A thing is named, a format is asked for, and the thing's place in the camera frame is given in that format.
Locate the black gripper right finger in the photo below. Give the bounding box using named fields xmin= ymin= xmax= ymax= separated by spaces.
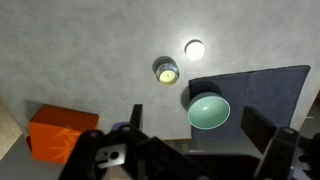
xmin=240 ymin=105 xmax=278 ymax=155

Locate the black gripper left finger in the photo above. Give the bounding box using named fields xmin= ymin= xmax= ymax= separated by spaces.
xmin=129 ymin=103 xmax=144 ymax=132

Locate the round silver metal lid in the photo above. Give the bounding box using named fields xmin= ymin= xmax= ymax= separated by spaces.
xmin=184 ymin=39 xmax=206 ymax=61

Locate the dark grey cloth placemat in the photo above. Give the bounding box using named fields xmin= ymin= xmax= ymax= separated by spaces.
xmin=188 ymin=64 xmax=312 ymax=141

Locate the light wooden slat-back chair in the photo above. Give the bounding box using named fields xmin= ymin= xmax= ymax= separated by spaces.
xmin=159 ymin=138 xmax=198 ymax=155

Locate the mint green bowl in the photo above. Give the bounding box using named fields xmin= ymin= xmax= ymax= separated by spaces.
xmin=186 ymin=92 xmax=232 ymax=131

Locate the small glass candle jar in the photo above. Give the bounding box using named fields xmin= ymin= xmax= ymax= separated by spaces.
xmin=154 ymin=58 xmax=180 ymax=87

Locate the orange cardboard box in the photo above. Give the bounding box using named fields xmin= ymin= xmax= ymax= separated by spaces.
xmin=29 ymin=103 xmax=100 ymax=165

